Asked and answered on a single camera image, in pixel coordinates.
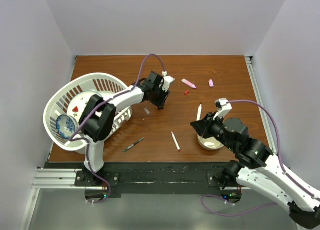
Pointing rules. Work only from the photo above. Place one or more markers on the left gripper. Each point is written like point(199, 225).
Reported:
point(160, 102)

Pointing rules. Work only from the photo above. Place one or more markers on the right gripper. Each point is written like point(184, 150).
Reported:
point(202, 126)

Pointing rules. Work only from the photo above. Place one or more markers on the white marker black tip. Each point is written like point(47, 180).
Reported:
point(199, 112)

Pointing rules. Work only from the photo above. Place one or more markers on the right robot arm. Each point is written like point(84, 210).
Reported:
point(259, 168)

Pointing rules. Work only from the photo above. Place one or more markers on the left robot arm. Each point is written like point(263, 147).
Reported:
point(98, 117)

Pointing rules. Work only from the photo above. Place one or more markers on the green pen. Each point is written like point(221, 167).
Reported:
point(133, 144)

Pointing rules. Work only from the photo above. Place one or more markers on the beige bowl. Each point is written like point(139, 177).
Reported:
point(209, 143)

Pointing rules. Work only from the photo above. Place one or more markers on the white marker red tip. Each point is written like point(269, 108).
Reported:
point(175, 141)

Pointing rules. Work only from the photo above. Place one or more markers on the pink highlighter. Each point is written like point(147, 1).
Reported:
point(188, 83)

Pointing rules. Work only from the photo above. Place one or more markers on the pink highlighter cap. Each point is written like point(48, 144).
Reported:
point(211, 83)

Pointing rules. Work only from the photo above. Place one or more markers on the watermelon pattern plate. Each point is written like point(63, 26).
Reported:
point(78, 103)

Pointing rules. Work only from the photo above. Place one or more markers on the blue patterned bowl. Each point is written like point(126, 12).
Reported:
point(66, 126)

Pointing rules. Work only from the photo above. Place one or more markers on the white laundry basket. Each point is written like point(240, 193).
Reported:
point(103, 83)

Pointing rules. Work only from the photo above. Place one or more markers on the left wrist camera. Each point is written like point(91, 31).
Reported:
point(167, 81)

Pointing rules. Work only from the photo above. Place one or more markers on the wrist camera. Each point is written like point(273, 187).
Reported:
point(167, 81)
point(223, 108)

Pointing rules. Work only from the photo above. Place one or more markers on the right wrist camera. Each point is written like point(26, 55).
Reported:
point(223, 108)

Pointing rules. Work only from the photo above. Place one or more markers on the black mounting base plate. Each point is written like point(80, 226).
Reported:
point(197, 178)

